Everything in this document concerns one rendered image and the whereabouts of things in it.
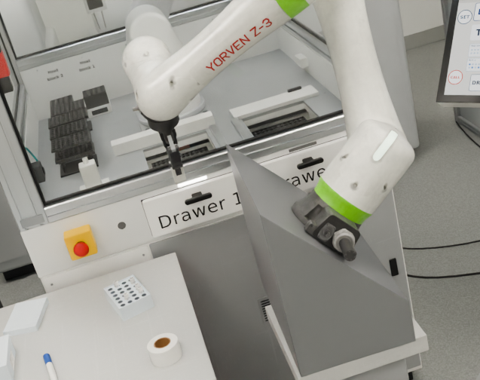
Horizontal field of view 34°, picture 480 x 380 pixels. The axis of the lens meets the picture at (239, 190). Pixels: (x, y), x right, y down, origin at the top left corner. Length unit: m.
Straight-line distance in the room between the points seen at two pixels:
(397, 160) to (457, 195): 2.19
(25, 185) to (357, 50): 0.92
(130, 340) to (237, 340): 0.58
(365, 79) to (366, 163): 0.24
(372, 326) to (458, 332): 1.32
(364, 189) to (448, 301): 1.55
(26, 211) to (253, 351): 0.81
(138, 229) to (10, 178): 0.36
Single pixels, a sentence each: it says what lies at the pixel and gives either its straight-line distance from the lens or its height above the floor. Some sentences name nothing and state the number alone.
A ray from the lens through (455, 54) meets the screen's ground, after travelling 2.25.
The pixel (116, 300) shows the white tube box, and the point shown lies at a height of 0.80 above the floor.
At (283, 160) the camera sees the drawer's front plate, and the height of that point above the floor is 0.92.
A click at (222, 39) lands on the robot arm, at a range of 1.60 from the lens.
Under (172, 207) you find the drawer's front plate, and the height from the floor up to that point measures 0.89.
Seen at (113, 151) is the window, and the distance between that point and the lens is 2.08.
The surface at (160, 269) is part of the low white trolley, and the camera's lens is 2.12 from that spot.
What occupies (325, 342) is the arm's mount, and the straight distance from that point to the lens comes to 1.60.
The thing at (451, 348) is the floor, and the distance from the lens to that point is 2.85.
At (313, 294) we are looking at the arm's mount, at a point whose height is 0.94.
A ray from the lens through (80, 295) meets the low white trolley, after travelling 2.14.
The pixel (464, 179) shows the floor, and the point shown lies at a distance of 3.86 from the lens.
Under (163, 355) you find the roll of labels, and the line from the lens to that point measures 1.75.
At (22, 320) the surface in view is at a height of 0.78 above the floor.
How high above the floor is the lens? 1.80
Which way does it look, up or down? 26 degrees down
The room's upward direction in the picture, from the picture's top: 15 degrees counter-clockwise
